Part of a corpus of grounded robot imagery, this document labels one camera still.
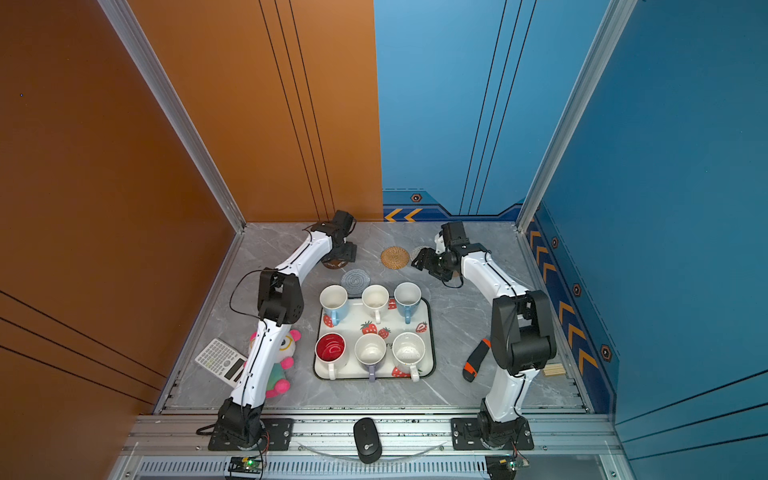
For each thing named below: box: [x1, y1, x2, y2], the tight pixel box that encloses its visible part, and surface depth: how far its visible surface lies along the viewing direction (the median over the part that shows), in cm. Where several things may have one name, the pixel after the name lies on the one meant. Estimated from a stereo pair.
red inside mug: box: [314, 332, 346, 381], surface depth 83 cm
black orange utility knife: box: [462, 338, 492, 383], surface depth 86 cm
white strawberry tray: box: [313, 297, 437, 379], surface depth 87 cm
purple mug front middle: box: [354, 333, 387, 382], surface depth 83 cm
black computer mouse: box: [353, 417, 383, 464], surface depth 73 cm
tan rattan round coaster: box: [380, 246, 409, 270], surface depth 111 cm
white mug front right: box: [392, 331, 426, 383], surface depth 82 cm
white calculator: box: [195, 338, 248, 388], surface depth 86 cm
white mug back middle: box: [362, 284, 389, 324], surface depth 91 cm
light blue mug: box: [319, 284, 348, 327], surface depth 90 cm
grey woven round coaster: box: [340, 269, 371, 299], surface depth 105 cm
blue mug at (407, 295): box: [394, 282, 422, 325], surface depth 91 cm
